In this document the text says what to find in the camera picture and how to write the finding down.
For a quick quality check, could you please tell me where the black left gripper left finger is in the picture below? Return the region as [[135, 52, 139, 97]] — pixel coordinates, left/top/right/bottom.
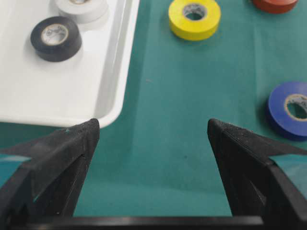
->
[[0, 119, 100, 230]]

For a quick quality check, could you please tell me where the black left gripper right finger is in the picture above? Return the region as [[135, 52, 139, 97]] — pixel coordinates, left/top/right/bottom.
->
[[207, 118, 307, 230]]

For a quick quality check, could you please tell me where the black tape roll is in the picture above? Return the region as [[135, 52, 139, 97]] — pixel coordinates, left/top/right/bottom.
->
[[30, 16, 82, 62]]

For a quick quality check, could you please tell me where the white tape roll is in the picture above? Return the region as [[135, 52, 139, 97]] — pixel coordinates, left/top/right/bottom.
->
[[55, 0, 108, 23]]

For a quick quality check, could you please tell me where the blue tape roll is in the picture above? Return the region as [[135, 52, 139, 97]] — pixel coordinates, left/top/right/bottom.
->
[[266, 81, 307, 141]]

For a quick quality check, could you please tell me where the white plastic tray case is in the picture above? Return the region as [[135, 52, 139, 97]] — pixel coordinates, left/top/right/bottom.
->
[[0, 0, 140, 127]]

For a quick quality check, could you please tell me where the yellow tape roll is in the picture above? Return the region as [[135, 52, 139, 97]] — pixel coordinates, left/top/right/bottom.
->
[[168, 0, 221, 41]]

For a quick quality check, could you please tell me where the red tape roll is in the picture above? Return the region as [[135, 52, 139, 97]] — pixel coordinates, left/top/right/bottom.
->
[[252, 0, 298, 14]]

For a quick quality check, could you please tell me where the green table cloth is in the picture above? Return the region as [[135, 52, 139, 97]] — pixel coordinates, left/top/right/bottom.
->
[[0, 0, 307, 219]]

